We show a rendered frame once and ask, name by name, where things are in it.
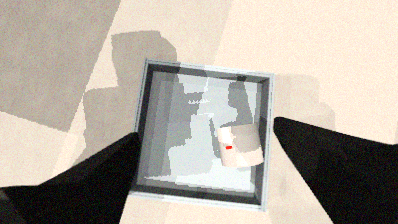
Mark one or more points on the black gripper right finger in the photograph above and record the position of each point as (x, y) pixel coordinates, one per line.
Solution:
(355, 180)

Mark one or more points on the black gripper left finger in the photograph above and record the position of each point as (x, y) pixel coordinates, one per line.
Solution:
(93, 191)

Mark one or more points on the grey cylinder with two slots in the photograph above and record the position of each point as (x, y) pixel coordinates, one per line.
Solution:
(240, 145)

